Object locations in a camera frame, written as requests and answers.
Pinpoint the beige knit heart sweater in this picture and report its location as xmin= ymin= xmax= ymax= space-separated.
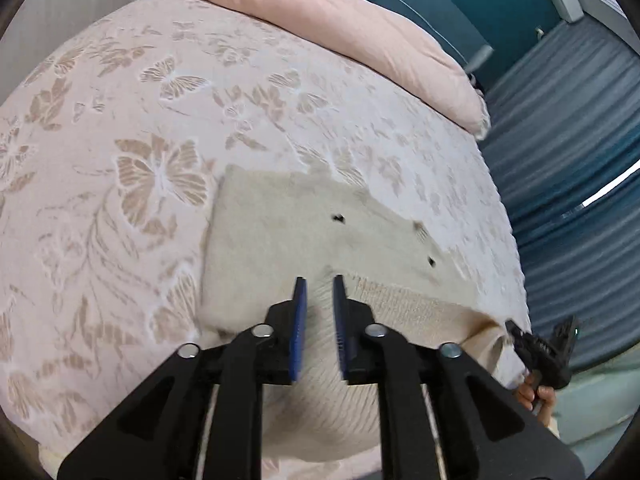
xmin=198 ymin=166 xmax=521 ymax=463

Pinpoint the person's right hand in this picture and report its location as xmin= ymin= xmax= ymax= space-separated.
xmin=513 ymin=374 xmax=556 ymax=425

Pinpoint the blue-grey curtain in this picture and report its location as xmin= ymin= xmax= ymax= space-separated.
xmin=480 ymin=18 xmax=639 ymax=370

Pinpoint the pink butterfly bed sheet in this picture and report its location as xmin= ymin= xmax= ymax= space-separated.
xmin=1 ymin=0 xmax=528 ymax=474

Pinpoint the pink folded duvet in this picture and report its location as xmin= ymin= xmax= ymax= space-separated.
xmin=205 ymin=0 xmax=490 ymax=140

